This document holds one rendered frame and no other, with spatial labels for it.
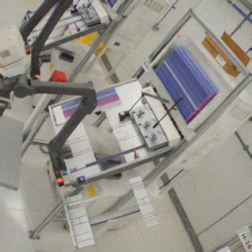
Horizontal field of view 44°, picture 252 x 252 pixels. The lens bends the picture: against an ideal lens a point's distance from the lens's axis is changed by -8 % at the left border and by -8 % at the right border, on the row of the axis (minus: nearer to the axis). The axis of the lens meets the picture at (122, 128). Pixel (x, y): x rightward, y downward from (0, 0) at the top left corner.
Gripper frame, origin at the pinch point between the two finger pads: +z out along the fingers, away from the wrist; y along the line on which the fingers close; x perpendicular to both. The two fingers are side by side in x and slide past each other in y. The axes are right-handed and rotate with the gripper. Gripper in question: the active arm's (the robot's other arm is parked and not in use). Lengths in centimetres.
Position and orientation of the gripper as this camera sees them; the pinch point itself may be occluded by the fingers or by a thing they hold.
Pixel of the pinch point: (63, 170)
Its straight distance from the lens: 213.4
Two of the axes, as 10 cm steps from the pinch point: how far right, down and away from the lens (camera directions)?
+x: -9.4, 3.1, -1.5
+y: -3.4, -7.4, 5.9
